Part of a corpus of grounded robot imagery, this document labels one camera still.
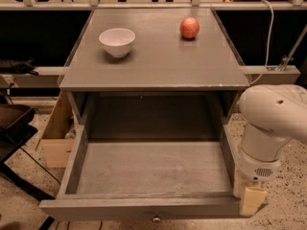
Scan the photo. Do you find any grey top drawer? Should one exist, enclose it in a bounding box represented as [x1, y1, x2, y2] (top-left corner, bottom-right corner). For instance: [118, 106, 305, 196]
[38, 118, 269, 224]

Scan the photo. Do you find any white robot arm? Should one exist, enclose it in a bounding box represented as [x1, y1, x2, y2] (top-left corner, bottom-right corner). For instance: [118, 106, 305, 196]
[234, 84, 307, 217]

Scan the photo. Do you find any white cable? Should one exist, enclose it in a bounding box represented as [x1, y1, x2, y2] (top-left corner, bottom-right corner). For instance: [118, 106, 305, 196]
[248, 0, 275, 86]

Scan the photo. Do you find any grey drawer cabinet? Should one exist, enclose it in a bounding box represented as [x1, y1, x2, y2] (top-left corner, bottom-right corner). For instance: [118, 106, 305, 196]
[60, 8, 248, 140]

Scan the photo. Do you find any black cloth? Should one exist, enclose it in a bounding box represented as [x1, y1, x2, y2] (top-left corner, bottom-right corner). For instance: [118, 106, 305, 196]
[0, 59, 38, 76]

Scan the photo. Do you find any red apple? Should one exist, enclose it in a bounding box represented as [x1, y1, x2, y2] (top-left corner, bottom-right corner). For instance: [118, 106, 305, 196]
[179, 17, 200, 39]

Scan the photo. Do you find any wooden box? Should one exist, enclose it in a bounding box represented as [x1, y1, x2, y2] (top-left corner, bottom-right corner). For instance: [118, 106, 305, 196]
[39, 92, 74, 168]

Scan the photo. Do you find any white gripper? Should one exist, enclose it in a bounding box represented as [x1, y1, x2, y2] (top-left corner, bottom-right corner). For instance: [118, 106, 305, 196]
[233, 149, 281, 217]

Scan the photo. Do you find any white ceramic bowl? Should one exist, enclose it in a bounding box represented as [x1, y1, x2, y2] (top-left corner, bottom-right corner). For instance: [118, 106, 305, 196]
[99, 28, 135, 58]

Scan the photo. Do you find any black metal stand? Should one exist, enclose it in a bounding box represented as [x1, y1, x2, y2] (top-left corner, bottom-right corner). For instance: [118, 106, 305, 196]
[0, 103, 56, 230]

